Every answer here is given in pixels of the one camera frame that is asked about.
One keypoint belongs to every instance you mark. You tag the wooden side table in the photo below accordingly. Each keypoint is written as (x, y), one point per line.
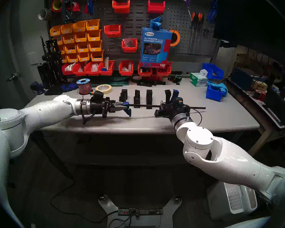
(258, 139)

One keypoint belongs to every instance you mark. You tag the green white Kimtech tissue box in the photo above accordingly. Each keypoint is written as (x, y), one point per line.
(197, 80)

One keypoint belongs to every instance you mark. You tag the red yellow tape roll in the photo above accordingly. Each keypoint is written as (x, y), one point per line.
(57, 4)

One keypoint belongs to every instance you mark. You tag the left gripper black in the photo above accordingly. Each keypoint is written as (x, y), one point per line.
(96, 107)

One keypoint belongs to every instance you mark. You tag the blue storage bin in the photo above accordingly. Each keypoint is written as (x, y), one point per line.
(212, 95)
(215, 70)

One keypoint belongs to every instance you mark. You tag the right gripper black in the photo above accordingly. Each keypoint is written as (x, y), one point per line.
(178, 112)

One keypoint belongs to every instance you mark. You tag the black tower frame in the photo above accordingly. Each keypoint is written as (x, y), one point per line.
(51, 63)

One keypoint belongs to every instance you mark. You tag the grey duct tape roll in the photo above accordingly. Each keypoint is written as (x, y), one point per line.
(47, 13)

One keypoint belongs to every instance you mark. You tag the black carabiner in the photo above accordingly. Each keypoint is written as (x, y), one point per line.
(204, 32)

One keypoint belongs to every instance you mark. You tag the white air purifier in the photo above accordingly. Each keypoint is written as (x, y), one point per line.
(235, 199)

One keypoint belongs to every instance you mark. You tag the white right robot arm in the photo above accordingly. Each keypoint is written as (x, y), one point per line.
(228, 158)

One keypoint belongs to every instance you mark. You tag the white light switch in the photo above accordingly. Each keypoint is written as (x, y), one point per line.
(33, 58)

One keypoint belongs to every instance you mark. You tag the blue microfiber cloth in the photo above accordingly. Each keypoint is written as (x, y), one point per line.
(219, 87)

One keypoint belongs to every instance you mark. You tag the yellow storage bin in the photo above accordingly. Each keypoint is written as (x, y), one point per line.
(79, 27)
(55, 31)
(92, 25)
(82, 47)
(94, 35)
(68, 39)
(97, 56)
(61, 50)
(72, 58)
(66, 29)
(59, 41)
(84, 57)
(80, 37)
(95, 46)
(70, 49)
(64, 59)

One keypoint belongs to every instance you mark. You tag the black printed parts pile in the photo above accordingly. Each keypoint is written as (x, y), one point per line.
(150, 83)

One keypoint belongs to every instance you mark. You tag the orange black screwdrivers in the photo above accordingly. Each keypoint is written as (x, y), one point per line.
(199, 16)

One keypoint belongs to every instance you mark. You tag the right wrist camera black orange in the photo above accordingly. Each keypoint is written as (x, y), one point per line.
(179, 101)

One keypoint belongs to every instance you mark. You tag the white tissue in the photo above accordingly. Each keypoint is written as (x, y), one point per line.
(203, 72)

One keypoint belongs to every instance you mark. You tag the green circuit board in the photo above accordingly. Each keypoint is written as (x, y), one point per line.
(177, 78)

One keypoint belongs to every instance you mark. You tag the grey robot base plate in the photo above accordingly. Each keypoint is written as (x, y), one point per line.
(109, 206)

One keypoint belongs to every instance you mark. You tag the blue bench vise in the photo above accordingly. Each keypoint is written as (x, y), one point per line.
(37, 87)

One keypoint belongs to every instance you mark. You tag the black tape roll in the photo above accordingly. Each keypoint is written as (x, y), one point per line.
(133, 79)

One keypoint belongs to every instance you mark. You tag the blue cloth in box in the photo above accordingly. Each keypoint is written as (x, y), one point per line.
(155, 23)

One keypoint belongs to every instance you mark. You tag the black 3D printed block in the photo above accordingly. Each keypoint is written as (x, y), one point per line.
(149, 97)
(137, 98)
(124, 95)

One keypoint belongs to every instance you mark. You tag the blue metal box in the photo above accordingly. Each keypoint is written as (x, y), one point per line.
(241, 79)

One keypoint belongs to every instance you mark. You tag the blue pliers on pegboard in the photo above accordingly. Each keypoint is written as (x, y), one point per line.
(212, 12)

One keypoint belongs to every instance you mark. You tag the dark louvered bin panel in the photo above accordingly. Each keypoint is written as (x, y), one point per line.
(137, 18)

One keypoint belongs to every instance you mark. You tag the green cutting mat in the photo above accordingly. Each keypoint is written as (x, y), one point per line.
(118, 83)

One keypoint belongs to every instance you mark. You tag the red storage bin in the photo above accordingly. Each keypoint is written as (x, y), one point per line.
(121, 8)
(66, 72)
(112, 31)
(129, 49)
(125, 72)
(106, 72)
(163, 72)
(156, 7)
(91, 72)
(144, 73)
(78, 72)
(154, 77)

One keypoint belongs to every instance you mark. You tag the dark green hanging clamp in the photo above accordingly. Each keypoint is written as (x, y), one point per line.
(68, 9)

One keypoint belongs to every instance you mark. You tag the beige masking tape roll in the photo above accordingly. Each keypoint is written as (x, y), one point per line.
(104, 91)

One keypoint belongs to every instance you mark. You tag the orange tape roll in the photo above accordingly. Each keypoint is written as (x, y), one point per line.
(178, 41)

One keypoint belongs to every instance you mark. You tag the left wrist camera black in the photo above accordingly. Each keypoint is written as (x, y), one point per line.
(97, 94)

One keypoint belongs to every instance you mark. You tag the dark grey pegboard panel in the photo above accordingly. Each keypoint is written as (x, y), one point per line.
(204, 40)

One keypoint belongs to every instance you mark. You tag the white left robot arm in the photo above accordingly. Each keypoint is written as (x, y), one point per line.
(45, 113)

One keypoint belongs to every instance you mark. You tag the cardboard Tuofeng box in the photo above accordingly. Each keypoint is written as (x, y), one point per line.
(260, 85)

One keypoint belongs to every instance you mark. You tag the black power strip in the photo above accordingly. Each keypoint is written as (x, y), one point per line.
(140, 211)

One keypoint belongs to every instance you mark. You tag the black curved Dell monitor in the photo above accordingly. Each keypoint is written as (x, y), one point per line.
(256, 21)

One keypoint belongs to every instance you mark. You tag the blue cleaning cloths box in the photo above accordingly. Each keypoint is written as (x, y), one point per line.
(152, 56)

